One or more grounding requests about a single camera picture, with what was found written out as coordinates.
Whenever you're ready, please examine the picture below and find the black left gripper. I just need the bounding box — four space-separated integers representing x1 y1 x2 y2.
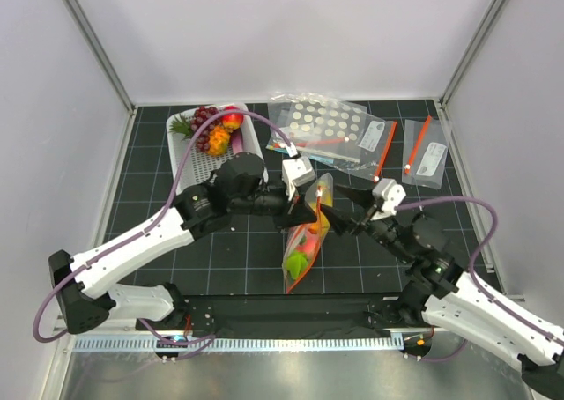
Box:
230 181 318 233

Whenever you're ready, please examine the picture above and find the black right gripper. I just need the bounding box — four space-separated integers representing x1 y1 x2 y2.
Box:
316 181 414 263

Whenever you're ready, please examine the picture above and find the clear zip bag orange zipper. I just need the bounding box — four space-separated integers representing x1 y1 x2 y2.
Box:
282 173 334 294

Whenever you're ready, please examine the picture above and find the green toy pepper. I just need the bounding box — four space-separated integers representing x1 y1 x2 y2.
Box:
285 250 308 280

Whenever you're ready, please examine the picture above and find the pink toy peach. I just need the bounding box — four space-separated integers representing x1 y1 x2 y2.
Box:
301 237 319 255

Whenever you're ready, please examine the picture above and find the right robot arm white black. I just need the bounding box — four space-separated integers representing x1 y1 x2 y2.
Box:
321 179 563 399

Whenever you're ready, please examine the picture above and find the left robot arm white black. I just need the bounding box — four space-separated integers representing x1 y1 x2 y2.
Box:
48 152 316 335

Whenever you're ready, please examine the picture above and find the zip bag orange zipper middle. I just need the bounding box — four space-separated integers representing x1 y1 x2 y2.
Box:
334 118 398 184

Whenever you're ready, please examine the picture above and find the zip bag with dotted sheet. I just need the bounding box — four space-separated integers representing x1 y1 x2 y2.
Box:
266 92 369 163

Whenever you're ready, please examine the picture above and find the zip bag orange zipper right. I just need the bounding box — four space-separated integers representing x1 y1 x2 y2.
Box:
402 115 449 189

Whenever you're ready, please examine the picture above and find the purple toy eggplant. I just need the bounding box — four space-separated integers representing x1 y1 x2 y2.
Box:
231 130 244 155

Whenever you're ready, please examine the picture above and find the white perforated plastic basket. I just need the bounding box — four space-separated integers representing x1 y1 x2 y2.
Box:
166 107 263 194

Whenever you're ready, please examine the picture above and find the orange toy pineapple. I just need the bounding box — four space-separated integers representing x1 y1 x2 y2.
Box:
205 126 231 157

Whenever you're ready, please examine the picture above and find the red yellow toy apple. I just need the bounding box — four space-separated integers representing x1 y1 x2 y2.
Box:
221 106 244 133

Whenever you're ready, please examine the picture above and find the purple toy grape bunch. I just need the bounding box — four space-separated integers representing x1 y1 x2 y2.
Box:
190 106 220 154

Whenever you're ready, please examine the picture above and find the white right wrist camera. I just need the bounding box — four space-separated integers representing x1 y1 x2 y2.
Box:
369 178 406 220

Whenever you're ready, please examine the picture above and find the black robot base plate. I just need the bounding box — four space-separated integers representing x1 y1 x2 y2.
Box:
149 293 430 340

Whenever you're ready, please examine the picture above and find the slotted metal cable duct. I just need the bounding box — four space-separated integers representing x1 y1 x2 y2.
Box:
73 333 404 353

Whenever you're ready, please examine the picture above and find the right aluminium frame post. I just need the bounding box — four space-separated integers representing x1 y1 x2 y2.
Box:
439 0 509 109

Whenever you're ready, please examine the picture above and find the aluminium frame post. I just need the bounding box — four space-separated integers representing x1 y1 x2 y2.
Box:
439 0 509 109
62 0 135 113

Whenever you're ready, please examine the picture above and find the left aluminium frame post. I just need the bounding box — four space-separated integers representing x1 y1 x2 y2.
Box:
62 0 135 113

